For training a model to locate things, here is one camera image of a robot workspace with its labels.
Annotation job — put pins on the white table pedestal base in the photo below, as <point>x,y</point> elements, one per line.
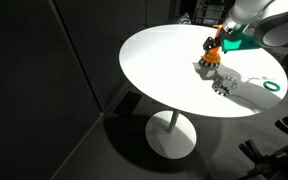
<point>170,136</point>

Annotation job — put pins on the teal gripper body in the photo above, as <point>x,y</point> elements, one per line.
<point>239,41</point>

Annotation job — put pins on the flat black floor box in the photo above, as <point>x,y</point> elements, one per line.
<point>128,103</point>

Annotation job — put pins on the black stand frame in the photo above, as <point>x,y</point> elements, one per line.
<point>280,163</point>

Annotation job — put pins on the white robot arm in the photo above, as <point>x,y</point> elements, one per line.
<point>267,16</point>

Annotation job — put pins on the dark metal rack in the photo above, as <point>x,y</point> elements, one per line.
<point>207,10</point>

